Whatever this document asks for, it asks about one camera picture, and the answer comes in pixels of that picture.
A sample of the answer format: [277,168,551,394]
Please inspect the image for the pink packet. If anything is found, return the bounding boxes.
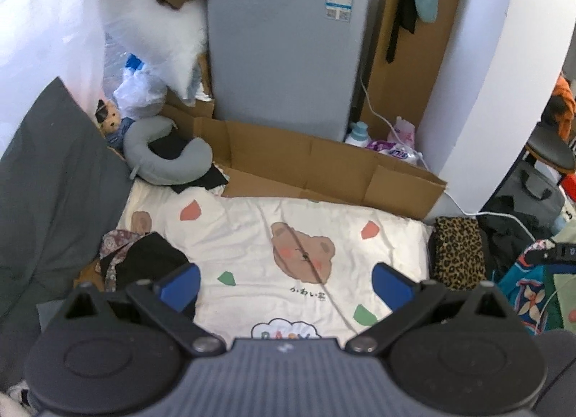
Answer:
[388,117,417,148]

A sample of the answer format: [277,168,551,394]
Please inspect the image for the blue-grey cloth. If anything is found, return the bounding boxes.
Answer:
[36,298,68,323]

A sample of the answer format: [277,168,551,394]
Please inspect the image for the clear plastic bags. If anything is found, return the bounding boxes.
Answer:
[103,30,169,121]

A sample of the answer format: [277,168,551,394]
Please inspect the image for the black folded clothes stack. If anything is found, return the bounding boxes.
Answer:
[427,219,496,292]

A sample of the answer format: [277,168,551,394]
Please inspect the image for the black garment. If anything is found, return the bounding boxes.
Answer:
[105,232,196,319]

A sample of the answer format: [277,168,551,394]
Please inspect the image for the leopard print skirt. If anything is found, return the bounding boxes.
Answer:
[432,216,487,292]

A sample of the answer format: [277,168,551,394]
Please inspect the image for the white curtain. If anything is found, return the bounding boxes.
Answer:
[0,0,109,157]

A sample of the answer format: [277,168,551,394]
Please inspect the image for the teal patterned garment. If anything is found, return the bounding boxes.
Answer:
[495,239,563,337]

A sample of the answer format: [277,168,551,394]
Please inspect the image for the black jacket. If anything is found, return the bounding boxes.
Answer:
[477,194,559,283]

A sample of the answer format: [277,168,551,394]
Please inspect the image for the grey bag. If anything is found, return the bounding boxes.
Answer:
[499,160,567,231]

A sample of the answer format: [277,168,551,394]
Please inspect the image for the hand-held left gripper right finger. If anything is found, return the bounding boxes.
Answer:
[346,263,513,355]

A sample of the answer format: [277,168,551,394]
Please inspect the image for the white floral cloth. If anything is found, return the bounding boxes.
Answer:
[6,381,32,409]

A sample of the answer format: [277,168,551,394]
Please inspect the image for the light green garment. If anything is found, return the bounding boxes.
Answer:
[542,219,576,332]

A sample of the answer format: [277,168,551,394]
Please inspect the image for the bear print blanket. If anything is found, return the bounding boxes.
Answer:
[117,183,435,341]

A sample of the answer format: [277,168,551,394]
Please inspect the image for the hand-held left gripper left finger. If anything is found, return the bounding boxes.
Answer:
[65,263,226,357]

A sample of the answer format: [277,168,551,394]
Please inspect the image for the black hanging strap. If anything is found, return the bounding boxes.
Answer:
[386,0,421,64]

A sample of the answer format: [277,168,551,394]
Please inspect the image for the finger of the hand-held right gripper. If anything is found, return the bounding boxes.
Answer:
[524,243,576,265]

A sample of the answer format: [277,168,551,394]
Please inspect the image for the plush toy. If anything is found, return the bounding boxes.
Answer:
[94,99,136,148]

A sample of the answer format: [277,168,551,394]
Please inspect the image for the black cloth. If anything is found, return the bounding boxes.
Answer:
[148,133,230,195]

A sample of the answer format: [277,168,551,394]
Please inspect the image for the grey washing machine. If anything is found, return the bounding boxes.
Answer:
[206,0,383,143]

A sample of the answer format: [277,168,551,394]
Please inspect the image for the grey neck pillow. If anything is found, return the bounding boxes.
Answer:
[122,115,214,186]

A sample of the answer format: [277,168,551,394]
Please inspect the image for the paisley patterned garment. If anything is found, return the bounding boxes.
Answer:
[99,229,151,294]

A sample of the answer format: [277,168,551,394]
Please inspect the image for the brown garment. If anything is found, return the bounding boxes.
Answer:
[74,259,106,292]

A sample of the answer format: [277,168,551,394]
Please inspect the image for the blue plastic bag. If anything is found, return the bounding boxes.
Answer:
[122,54,145,80]

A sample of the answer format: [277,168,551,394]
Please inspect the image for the brown cardboard sheet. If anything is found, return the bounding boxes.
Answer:
[159,102,448,222]

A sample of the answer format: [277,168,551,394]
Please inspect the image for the white cable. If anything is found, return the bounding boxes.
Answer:
[360,77,541,242]

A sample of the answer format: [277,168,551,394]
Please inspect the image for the round black stool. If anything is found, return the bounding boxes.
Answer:
[524,122,576,175]

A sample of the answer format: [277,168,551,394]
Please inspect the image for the orange garment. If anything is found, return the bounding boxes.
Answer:
[540,76,576,141]

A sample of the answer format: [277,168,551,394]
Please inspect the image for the white fluffy pillow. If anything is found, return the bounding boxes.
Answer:
[101,0,210,100]

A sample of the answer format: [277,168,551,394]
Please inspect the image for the detergent bottle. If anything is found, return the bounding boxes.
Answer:
[344,121,370,148]

